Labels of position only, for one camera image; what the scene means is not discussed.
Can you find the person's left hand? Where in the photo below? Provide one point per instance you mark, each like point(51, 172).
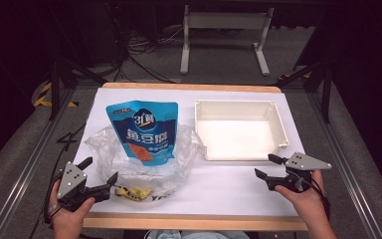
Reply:
point(67, 215)

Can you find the yellow snack item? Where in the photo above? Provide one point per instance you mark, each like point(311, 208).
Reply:
point(133, 192)

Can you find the black metal stand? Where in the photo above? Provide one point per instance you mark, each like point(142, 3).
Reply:
point(315, 79)
point(63, 79)

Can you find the blue snack pouch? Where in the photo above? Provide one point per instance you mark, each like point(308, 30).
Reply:
point(145, 131)

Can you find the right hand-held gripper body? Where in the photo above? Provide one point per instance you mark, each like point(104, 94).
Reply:
point(299, 171)

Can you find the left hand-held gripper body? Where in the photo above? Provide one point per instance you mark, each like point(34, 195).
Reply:
point(71, 186)

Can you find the clear plastic bag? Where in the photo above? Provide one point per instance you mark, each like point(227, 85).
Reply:
point(152, 166)

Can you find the yellow black floor tape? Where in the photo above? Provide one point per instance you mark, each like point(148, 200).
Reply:
point(49, 98)

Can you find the person's right hand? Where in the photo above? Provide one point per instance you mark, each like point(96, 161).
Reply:
point(303, 202)

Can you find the white metal stand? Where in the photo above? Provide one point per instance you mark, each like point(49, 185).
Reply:
point(225, 40)

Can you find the white plastic bin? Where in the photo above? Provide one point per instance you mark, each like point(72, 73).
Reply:
point(238, 132)

